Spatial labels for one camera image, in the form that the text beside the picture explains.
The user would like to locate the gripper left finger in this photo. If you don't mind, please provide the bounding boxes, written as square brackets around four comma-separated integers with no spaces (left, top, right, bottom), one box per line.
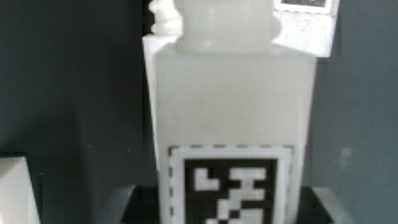
[95,185,159,224]

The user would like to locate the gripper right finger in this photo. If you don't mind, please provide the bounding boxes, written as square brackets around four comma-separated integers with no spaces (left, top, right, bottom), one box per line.
[299,186,356,224]

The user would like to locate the white leg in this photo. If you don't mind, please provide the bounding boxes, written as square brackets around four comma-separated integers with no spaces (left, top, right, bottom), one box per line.
[143,0,340,57]
[0,157,41,224]
[144,0,317,224]

